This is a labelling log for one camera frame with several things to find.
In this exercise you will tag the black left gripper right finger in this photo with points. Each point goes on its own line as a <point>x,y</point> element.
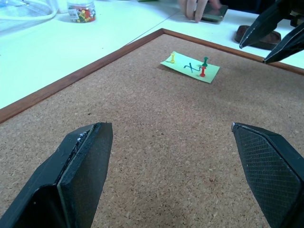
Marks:
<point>273,171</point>

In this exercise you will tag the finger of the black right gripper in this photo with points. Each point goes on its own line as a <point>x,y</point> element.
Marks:
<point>289,45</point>
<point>266,22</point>

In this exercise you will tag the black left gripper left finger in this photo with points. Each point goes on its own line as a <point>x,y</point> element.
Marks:
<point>78,171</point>

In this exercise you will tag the green push pin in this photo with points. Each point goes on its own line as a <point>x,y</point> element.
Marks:
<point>205,61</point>

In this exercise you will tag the red push pin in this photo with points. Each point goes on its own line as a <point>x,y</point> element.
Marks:
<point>203,71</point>

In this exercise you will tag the green paper note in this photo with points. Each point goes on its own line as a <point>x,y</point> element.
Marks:
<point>178,64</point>

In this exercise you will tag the yellow push pin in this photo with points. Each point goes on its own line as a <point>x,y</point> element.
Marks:
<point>173,58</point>

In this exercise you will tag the clear jar of push pins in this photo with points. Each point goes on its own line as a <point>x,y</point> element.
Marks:
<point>81,13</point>

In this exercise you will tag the person's bare hand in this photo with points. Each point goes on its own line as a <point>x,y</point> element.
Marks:
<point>193,8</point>

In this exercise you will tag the brown round object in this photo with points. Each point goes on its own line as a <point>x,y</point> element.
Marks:
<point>266,40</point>

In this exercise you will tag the clear plastic bag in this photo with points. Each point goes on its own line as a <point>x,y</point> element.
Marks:
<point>21,12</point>

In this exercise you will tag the cork board with wooden frame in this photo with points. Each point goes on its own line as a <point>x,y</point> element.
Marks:
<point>154,118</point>

